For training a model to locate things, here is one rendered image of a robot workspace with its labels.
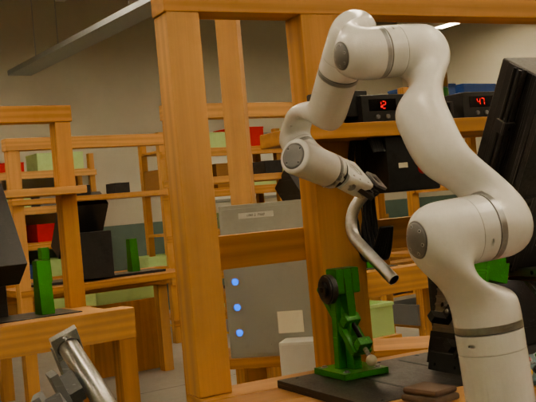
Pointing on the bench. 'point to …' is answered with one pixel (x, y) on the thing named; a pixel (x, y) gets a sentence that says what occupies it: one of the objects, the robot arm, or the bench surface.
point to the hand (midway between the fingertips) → (368, 186)
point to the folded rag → (430, 392)
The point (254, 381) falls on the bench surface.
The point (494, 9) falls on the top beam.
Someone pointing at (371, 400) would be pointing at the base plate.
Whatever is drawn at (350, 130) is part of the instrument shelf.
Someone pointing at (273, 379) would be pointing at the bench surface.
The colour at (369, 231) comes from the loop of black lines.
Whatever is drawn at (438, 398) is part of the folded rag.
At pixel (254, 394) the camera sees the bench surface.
